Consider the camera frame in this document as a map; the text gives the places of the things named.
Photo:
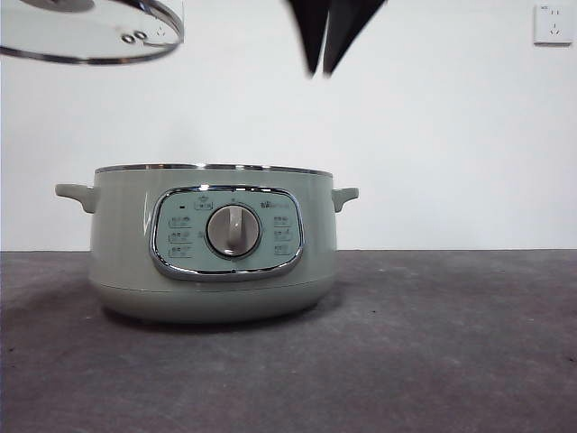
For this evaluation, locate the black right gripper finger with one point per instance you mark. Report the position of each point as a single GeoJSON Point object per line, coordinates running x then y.
{"type": "Point", "coordinates": [308, 31]}
{"type": "Point", "coordinates": [347, 27]}

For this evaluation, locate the glass lid with green knob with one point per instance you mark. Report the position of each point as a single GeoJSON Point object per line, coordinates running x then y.
{"type": "Point", "coordinates": [67, 31]}

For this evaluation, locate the pale green electric pot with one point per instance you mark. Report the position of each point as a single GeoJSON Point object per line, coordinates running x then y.
{"type": "Point", "coordinates": [121, 234]}

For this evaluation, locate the white wall socket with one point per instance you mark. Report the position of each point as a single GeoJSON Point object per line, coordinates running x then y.
{"type": "Point", "coordinates": [173, 27]}
{"type": "Point", "coordinates": [555, 24]}

